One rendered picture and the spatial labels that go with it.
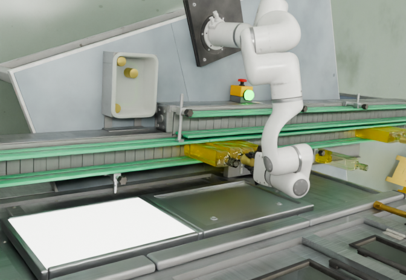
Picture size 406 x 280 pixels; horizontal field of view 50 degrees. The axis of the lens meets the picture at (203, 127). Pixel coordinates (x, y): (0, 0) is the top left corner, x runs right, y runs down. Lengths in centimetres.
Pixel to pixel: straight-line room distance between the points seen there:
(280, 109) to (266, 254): 39
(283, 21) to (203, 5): 53
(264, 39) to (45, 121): 76
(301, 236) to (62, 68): 92
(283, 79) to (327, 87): 123
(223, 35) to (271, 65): 54
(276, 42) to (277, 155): 32
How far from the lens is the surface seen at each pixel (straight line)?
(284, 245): 128
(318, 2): 231
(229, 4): 185
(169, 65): 171
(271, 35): 127
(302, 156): 123
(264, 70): 119
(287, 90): 120
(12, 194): 158
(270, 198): 154
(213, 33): 174
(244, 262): 118
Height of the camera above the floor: 217
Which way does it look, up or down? 51 degrees down
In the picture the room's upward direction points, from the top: 106 degrees clockwise
